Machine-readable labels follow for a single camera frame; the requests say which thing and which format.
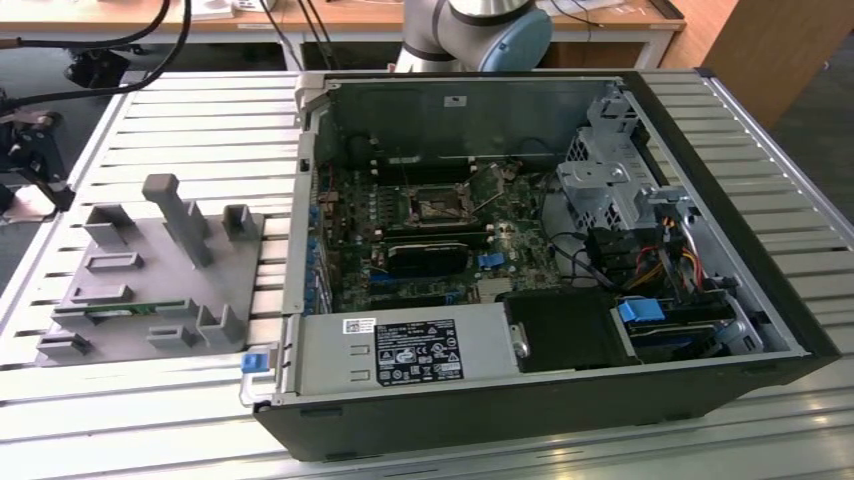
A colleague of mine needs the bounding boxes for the CPU socket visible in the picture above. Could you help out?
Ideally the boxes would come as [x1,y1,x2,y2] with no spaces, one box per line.
[404,183,479,225]

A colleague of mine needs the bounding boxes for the black chair base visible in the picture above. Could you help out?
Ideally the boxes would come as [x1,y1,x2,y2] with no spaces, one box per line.
[64,46,129,90]

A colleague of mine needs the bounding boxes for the grey parts rack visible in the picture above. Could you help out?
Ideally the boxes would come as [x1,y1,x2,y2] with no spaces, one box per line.
[36,173,270,370]

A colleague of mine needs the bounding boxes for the green RAM stick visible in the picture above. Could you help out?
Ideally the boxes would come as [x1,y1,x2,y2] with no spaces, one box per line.
[51,300,187,320]

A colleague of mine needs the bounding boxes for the thin metal locking lever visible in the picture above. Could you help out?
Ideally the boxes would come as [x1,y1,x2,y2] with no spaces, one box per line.
[398,165,420,204]

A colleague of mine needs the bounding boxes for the silver power supply unit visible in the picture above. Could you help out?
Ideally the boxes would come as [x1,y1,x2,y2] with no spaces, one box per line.
[291,304,523,397]

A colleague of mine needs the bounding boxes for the wooden desk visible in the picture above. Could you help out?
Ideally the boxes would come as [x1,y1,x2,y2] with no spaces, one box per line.
[0,0,689,72]

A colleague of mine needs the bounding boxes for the black RAM slots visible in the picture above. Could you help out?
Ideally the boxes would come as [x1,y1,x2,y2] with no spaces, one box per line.
[380,225,487,242]

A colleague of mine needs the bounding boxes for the black power supply label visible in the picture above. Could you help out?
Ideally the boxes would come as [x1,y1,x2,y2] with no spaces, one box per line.
[372,319,466,387]

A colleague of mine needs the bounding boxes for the small silver heatsink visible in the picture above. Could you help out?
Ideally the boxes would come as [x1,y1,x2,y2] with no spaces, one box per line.
[478,278,514,302]

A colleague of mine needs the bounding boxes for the green motherboard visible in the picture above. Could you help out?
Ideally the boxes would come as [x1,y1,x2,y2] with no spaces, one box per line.
[310,159,592,314]

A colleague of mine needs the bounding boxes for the silver metal drive cage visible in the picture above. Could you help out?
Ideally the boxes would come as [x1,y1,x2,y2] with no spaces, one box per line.
[555,93,703,242]

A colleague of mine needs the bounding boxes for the black plastic shroud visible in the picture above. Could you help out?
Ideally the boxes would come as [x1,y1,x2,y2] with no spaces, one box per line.
[500,288,643,375]

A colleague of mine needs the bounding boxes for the black open PC case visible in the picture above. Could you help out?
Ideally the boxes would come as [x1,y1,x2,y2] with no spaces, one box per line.
[236,68,843,464]

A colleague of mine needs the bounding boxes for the hard disk in blue carrier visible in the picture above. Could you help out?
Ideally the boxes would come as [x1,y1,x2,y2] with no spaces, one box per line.
[614,295,733,362]

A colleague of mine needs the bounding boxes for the brown wooden cabinet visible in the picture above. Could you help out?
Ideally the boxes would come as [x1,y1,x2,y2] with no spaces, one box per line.
[698,0,854,132]

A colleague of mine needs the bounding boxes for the thick black cable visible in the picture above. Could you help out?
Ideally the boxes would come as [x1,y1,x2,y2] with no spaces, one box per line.
[0,0,173,50]
[0,0,195,109]

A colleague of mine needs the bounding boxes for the thin black cable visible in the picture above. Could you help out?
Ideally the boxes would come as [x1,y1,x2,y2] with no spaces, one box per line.
[264,0,303,72]
[302,0,336,72]

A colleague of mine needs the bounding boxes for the metal socket cover frame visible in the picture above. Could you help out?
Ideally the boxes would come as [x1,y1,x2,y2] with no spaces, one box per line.
[464,162,516,211]

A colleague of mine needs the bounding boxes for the black wire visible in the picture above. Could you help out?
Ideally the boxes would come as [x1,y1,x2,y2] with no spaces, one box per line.
[540,230,606,287]

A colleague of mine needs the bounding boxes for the coloured wire bundle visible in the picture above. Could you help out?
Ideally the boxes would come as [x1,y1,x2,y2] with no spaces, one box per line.
[625,209,710,297]

